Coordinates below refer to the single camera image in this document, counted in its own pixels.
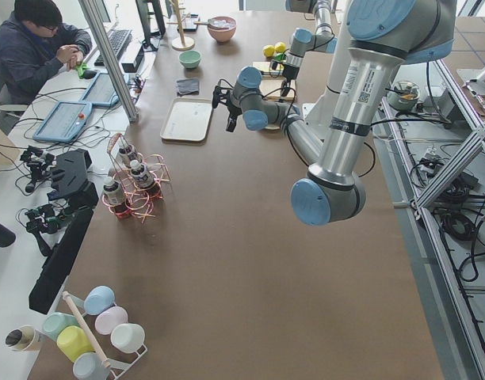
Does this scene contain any seated person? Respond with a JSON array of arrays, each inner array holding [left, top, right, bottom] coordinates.
[[0, 0, 92, 105]]

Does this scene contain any paper cup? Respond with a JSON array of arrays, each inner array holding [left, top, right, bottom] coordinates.
[[5, 325, 43, 352]]

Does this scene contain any pink cup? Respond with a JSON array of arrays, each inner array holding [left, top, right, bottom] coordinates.
[[94, 306, 128, 336]]

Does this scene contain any grey blue cup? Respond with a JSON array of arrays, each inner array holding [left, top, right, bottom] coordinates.
[[72, 352, 109, 380]]

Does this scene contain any white cup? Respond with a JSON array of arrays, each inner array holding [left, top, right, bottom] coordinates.
[[110, 323, 145, 353]]

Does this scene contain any black keyboard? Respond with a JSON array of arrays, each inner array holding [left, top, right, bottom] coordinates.
[[108, 29, 132, 61]]

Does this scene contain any bamboo cutting board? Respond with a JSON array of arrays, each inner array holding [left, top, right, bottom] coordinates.
[[252, 61, 284, 100]]

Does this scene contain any pink bowl with ice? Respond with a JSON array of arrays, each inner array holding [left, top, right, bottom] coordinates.
[[207, 16, 237, 43]]

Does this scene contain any blue teach pendant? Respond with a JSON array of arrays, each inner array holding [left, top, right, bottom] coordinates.
[[32, 101, 93, 143], [80, 72, 119, 108]]

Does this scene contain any grey folded cloth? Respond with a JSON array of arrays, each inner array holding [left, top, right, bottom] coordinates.
[[176, 78, 200, 96]]

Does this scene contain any green ceramic bowl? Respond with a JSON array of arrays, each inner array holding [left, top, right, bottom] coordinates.
[[178, 50, 201, 70]]

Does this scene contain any wooden mug tree stand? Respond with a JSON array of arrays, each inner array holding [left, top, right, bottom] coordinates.
[[168, 0, 195, 51]]

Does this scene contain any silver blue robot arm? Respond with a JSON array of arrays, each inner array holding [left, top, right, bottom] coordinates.
[[213, 1, 456, 226], [281, 0, 337, 97]]

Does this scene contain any yellow lemon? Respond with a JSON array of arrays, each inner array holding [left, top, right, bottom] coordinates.
[[262, 45, 275, 58], [274, 41, 287, 54]]

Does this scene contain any green cup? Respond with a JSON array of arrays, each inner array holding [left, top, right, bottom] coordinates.
[[41, 312, 78, 341]]

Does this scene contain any yellow cup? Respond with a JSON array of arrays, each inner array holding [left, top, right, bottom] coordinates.
[[56, 325, 94, 363]]

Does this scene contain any cream rabbit tray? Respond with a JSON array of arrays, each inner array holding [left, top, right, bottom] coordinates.
[[160, 97, 212, 143]]

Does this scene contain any white cup rack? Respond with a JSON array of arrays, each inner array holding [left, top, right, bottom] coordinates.
[[62, 291, 148, 379]]

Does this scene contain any tea bottle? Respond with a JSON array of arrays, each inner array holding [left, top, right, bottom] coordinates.
[[130, 161, 154, 196], [103, 176, 129, 219], [118, 145, 139, 168]]

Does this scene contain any aluminium frame post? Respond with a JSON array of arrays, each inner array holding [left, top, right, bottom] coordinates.
[[78, 0, 139, 124]]

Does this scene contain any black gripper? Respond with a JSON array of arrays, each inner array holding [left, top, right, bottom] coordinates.
[[226, 103, 241, 124], [280, 63, 298, 97]]

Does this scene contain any copper wire bottle rack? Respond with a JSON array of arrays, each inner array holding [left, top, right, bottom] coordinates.
[[101, 132, 171, 222]]

